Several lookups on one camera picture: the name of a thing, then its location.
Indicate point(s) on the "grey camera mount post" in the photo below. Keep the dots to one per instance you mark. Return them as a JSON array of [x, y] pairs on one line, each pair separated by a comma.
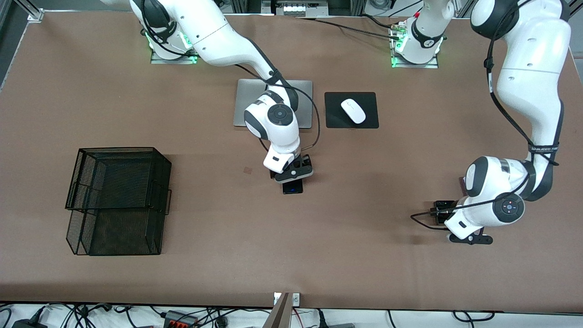
[[280, 316]]

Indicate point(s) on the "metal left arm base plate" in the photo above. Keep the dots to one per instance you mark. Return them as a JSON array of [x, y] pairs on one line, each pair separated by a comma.
[[430, 65]]

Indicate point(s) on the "silver closed laptop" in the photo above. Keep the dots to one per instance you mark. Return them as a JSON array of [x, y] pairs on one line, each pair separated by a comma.
[[238, 105]]

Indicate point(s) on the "aluminium frame profile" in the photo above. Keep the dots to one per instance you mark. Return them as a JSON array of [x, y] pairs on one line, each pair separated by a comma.
[[35, 16]]

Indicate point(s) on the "black bar smartphone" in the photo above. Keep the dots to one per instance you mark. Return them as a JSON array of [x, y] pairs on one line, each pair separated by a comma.
[[293, 187]]

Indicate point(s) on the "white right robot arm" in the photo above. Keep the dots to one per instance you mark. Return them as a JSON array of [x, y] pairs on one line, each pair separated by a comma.
[[218, 36]]

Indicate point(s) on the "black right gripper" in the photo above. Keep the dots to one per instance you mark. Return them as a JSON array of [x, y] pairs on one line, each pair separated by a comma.
[[304, 161]]

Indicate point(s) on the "black mouse pad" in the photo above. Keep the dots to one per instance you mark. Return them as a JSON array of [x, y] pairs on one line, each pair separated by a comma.
[[334, 116]]

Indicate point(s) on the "black orange power strip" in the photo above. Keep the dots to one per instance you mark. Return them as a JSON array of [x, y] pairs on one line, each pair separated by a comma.
[[180, 319]]

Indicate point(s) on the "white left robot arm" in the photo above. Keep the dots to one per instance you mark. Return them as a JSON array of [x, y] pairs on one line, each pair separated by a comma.
[[533, 68]]

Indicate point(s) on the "white computer mouse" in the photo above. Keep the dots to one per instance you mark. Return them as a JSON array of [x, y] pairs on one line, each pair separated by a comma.
[[353, 110]]

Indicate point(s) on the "white power strip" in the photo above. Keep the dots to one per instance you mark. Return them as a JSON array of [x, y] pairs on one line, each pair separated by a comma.
[[296, 9]]

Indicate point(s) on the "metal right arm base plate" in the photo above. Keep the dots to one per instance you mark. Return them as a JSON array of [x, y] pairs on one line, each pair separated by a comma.
[[159, 60]]

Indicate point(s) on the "lilac flip phone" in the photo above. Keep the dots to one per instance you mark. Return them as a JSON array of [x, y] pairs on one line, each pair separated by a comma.
[[463, 184]]

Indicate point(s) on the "black mesh two-tier tray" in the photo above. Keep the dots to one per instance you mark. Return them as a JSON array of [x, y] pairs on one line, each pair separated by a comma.
[[136, 237]]

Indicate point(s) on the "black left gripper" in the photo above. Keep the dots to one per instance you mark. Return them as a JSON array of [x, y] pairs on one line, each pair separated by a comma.
[[442, 212]]

